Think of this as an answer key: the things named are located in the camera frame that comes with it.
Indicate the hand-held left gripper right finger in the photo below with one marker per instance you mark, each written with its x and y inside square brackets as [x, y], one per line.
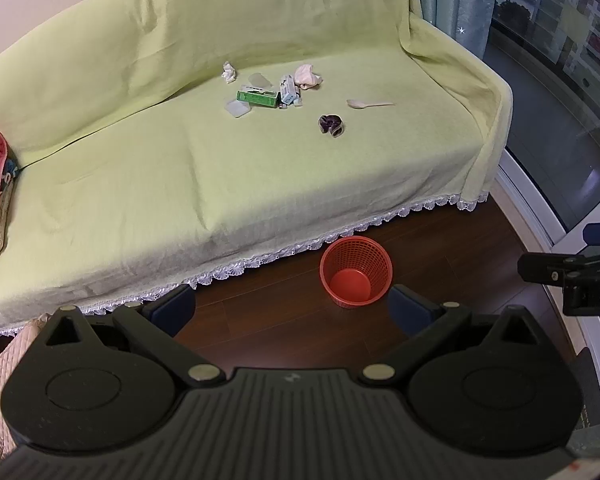
[409, 310]

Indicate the glass window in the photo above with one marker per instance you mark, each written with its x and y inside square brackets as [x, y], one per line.
[555, 85]

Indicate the pink quilted cloth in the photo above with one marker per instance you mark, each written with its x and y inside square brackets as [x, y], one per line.
[5, 410]

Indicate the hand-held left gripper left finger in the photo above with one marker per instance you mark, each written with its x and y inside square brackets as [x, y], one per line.
[172, 309]

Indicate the red plastic mesh basket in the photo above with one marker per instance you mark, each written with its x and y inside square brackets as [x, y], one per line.
[356, 272]

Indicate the light green covered sofa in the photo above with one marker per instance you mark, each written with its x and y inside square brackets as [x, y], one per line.
[180, 160]

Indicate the white medicine box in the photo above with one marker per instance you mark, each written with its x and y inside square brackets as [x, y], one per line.
[287, 89]

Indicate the white tissue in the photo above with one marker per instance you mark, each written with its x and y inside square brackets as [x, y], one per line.
[228, 72]

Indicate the green cardboard box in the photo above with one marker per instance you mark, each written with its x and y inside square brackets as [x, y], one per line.
[256, 97]

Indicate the beige satin cushion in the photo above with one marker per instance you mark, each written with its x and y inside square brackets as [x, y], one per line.
[0, 230]

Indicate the white plastic spoon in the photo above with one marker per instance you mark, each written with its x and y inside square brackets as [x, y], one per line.
[362, 105]

